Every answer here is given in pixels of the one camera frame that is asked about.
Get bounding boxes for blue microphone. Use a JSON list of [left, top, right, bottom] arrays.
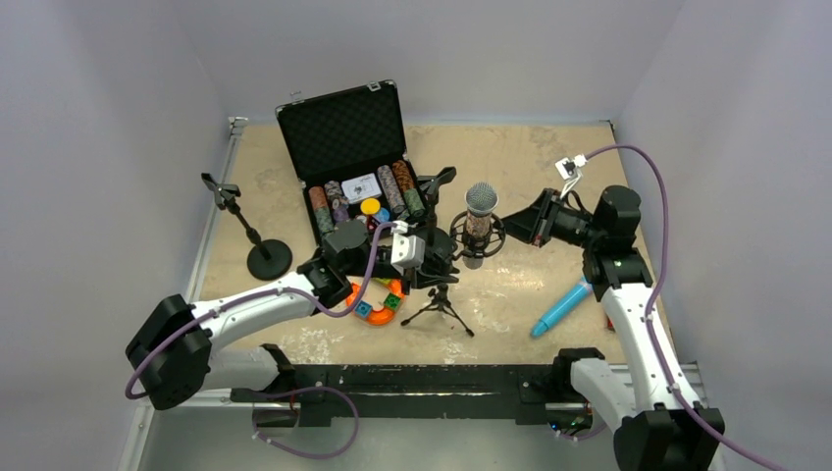
[[530, 278, 593, 339]]

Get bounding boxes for glitter microphone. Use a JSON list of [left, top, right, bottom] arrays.
[[462, 182, 498, 270]]

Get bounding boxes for blue toy brick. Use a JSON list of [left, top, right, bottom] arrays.
[[354, 304, 372, 319]]

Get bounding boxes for black tripod shock-mount stand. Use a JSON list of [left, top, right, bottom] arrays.
[[400, 210, 506, 338]]

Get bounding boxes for round-base mic stand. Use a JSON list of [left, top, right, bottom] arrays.
[[200, 173, 292, 281], [416, 166, 457, 253]]

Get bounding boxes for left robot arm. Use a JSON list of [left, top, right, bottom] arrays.
[[125, 220, 459, 410]]

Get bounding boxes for orange curved toy track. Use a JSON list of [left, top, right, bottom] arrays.
[[352, 278, 406, 327]]

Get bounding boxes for yellow poker chip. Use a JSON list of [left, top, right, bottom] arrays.
[[360, 198, 382, 216]]

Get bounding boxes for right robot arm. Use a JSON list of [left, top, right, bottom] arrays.
[[503, 185, 725, 470]]

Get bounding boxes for purple loop cable under table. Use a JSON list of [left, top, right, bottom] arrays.
[[251, 386, 361, 461]]

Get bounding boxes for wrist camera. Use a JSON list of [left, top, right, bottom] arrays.
[[555, 154, 587, 199], [390, 221, 426, 273]]

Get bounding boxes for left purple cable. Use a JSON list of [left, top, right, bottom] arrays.
[[125, 222, 397, 400]]

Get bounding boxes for black poker chip case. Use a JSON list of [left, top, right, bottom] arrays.
[[275, 79, 417, 244]]

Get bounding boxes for dark green toy brick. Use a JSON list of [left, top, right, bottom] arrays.
[[384, 293, 402, 312]]

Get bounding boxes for black front table rail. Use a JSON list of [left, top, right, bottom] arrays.
[[231, 364, 585, 427]]

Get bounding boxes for white card deck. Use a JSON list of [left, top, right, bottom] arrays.
[[340, 173, 383, 204]]

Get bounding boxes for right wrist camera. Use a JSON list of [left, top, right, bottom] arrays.
[[555, 154, 587, 199]]

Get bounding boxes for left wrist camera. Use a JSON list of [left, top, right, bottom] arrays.
[[390, 221, 426, 273]]

